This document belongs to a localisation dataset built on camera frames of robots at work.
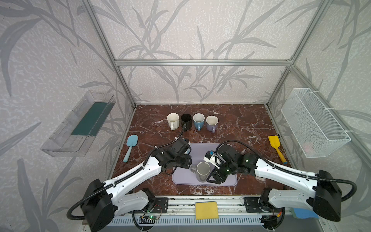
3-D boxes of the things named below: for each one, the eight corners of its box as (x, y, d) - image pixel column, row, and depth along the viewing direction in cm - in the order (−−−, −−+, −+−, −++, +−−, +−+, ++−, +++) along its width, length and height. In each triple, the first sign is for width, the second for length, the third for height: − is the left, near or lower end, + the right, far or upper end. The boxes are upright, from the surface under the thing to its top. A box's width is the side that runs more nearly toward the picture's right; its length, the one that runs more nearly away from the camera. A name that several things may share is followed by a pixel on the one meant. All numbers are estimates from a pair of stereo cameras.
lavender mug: (206, 134, 104) (206, 127, 97) (205, 122, 111) (206, 115, 105) (218, 134, 104) (219, 127, 97) (216, 122, 111) (218, 115, 105)
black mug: (182, 129, 107) (181, 120, 98) (182, 122, 111) (181, 113, 103) (191, 129, 107) (191, 120, 98) (192, 122, 111) (191, 113, 103)
